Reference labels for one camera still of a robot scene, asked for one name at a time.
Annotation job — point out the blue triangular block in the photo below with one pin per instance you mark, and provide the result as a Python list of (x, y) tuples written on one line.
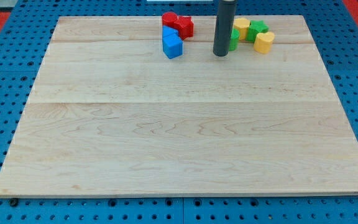
[(167, 31)]

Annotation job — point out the blue cube block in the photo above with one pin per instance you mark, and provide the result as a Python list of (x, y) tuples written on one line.
[(172, 46)]

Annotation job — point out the green star block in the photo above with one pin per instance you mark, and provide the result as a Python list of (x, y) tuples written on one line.
[(255, 28)]

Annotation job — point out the yellow heart block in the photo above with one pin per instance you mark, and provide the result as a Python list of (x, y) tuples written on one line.
[(263, 42)]

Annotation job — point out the red cylinder block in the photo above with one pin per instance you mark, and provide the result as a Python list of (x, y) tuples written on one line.
[(169, 18)]

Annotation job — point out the light wooden board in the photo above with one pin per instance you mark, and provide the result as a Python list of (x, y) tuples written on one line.
[(110, 116)]

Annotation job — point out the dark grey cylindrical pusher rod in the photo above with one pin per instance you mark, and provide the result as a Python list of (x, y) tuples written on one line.
[(223, 27)]

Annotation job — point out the red star block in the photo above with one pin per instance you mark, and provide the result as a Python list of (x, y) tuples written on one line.
[(185, 27)]

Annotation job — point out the yellow hexagon block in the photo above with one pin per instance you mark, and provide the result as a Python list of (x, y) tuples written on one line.
[(242, 25)]

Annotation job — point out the green cylinder block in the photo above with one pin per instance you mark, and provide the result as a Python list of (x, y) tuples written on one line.
[(234, 39)]

